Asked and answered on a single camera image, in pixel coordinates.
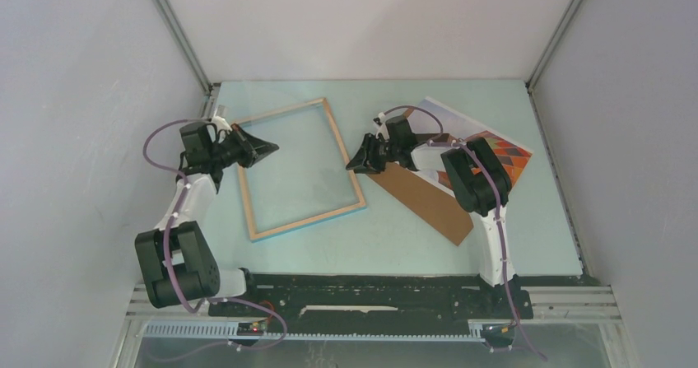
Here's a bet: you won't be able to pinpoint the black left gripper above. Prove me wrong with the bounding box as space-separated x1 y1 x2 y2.
209 124 279 170

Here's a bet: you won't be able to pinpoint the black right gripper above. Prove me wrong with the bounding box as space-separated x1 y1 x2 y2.
346 133 401 175

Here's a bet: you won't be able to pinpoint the wooden picture frame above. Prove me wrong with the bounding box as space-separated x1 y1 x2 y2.
230 97 367 242

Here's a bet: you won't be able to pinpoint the hot air balloon photo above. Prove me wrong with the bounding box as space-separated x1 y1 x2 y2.
403 97 533 184

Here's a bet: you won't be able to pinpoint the brown frame backing board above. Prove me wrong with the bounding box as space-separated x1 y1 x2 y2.
366 109 474 247

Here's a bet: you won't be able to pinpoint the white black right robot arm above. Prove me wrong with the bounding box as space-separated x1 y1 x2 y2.
346 115 515 317

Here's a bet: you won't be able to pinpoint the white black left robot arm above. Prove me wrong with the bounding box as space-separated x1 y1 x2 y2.
134 116 279 313

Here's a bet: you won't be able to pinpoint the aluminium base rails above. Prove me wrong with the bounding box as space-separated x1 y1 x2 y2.
112 274 632 367

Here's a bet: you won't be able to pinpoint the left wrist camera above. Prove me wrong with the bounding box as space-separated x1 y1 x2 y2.
210 105 231 131

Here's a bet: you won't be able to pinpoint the left corner aluminium rail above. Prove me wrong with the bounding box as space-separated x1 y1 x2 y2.
152 0 212 95

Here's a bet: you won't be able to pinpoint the corner aluminium rail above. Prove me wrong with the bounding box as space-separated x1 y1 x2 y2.
152 0 212 95
526 0 586 94

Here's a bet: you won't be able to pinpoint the white cable duct strip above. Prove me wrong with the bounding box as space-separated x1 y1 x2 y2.
142 320 484 342

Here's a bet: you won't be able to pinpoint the right corner aluminium rail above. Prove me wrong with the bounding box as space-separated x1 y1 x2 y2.
526 0 586 94

